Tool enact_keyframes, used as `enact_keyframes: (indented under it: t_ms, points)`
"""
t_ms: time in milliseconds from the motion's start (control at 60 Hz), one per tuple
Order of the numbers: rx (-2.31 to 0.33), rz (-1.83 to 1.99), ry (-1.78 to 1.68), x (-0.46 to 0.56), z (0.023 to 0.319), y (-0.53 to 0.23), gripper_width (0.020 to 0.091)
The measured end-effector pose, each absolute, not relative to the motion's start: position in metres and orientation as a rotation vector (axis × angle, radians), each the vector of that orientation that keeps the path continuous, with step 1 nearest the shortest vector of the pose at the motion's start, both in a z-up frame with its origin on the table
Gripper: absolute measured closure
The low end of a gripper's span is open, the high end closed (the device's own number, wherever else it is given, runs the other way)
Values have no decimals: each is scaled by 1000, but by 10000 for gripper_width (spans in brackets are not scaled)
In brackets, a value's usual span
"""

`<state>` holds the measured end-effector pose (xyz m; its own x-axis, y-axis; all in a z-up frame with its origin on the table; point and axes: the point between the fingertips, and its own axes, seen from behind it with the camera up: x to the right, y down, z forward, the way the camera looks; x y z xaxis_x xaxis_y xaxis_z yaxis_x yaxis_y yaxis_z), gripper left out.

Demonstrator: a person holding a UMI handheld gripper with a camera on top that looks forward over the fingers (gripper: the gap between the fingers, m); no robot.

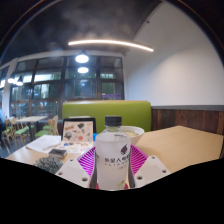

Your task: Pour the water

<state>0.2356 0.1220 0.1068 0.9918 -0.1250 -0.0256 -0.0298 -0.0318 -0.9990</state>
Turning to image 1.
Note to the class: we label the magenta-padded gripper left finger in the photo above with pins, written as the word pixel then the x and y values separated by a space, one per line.
pixel 75 171

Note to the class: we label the green upholstered booth bench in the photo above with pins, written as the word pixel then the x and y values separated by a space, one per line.
pixel 110 111

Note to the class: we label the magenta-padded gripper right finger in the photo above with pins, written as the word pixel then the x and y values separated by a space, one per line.
pixel 150 168

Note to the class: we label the clear plastic water bottle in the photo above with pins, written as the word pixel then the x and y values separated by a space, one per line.
pixel 112 156

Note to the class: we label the person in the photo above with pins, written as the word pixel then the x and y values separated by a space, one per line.
pixel 2 121

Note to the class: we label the tablet with sticker-covered case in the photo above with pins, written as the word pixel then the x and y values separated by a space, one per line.
pixel 79 130

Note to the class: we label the small blue-capped bottle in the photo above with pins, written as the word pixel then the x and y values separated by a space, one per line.
pixel 94 136

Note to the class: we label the group of wooden green-seat chairs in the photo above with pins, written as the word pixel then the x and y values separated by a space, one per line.
pixel 21 130

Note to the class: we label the white paper sheets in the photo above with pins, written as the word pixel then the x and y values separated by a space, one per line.
pixel 41 143

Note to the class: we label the green speckled white mug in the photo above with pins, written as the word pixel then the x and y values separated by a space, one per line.
pixel 48 164

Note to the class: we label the curved linear ceiling light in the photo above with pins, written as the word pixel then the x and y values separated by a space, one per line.
pixel 110 42

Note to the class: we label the small dark box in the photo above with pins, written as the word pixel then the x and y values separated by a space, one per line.
pixel 57 153

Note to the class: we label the white bowl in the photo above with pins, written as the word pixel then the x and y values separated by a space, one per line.
pixel 136 133

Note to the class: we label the light wooden dining table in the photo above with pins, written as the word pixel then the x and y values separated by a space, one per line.
pixel 31 119

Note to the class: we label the round pendant lamp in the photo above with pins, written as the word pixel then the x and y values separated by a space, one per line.
pixel 82 58

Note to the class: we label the small cone pendant lamp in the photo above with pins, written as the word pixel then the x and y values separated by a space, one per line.
pixel 11 80
pixel 19 82

